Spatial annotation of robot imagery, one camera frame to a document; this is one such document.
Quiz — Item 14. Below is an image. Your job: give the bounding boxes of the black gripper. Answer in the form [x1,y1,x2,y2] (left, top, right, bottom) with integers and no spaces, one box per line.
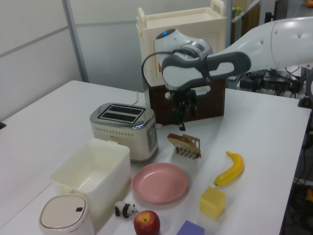
[166,88,198,131]

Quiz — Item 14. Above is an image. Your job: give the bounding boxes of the brown crust bread slice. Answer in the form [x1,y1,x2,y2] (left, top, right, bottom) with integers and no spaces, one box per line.
[167,133,201,154]

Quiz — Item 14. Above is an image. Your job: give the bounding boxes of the chrome and cream toaster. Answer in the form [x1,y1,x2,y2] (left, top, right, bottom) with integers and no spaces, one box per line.
[89,102,159,164]

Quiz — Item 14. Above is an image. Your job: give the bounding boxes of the dark brown base box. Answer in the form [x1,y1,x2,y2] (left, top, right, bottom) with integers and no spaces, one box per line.
[148,77,226,126]

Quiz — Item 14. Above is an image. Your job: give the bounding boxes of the metal toast rack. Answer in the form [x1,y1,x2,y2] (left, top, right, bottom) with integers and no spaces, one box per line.
[174,134,202,160]

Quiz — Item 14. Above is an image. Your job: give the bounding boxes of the yellow banana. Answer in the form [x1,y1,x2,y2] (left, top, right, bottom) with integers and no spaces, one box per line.
[213,151,245,187]

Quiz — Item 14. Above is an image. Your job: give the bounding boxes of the pink plate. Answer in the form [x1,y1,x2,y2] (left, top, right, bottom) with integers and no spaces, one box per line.
[132,163,189,205]

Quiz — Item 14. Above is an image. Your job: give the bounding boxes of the cream toy cabinet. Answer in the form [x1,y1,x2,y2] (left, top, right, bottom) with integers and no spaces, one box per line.
[136,0,227,88]

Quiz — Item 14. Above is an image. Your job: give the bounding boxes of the yellow foam cube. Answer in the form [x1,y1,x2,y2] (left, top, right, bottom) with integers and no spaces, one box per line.
[200,186,226,219]

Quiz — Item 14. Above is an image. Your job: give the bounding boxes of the wooden shelf unit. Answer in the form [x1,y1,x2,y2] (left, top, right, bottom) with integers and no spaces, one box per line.
[231,0,261,47]

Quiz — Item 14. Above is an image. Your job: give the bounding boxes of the panda figurine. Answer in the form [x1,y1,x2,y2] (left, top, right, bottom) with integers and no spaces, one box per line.
[114,201,139,218]

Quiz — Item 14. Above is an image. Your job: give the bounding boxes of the cream plastic tub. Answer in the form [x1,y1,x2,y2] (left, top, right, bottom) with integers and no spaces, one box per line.
[49,138,131,216]

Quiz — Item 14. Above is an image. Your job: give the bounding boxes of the purple foam cube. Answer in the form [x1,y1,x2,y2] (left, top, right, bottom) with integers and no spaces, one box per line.
[176,220,205,235]

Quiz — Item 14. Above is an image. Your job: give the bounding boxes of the black table clamp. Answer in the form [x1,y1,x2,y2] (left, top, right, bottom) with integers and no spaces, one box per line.
[297,97,313,108]

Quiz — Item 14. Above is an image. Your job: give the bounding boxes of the red apple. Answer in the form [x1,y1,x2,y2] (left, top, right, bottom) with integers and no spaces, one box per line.
[133,210,161,235]

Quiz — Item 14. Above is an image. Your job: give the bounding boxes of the small cream lidded bin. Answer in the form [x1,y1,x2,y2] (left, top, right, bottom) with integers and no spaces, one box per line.
[38,193,95,235]

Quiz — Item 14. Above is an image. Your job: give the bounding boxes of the white toaster power cord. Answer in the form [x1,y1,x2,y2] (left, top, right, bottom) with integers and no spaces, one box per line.
[133,90,147,107]

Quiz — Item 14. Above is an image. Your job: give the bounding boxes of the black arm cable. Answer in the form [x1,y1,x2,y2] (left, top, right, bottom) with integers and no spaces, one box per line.
[141,49,213,89]

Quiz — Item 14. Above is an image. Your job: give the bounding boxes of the black cable tangle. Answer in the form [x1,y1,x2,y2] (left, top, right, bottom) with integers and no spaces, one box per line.
[239,68,306,98]

